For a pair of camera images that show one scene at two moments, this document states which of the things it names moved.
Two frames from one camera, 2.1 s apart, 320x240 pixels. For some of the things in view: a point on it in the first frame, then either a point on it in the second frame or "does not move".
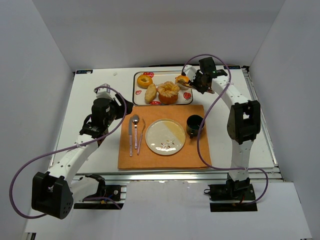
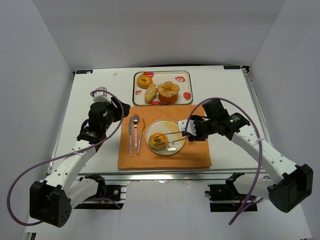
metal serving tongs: x=209 y=90 → x=171 y=133
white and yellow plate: x=165 y=136 does not move
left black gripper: x=119 y=106 does not move
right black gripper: x=198 y=81 → x=198 y=128
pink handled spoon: x=135 y=120 does not move
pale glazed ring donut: x=183 y=80 → x=158 y=141
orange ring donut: x=143 y=81 does not move
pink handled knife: x=130 y=136 does not move
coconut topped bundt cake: x=168 y=92 does not move
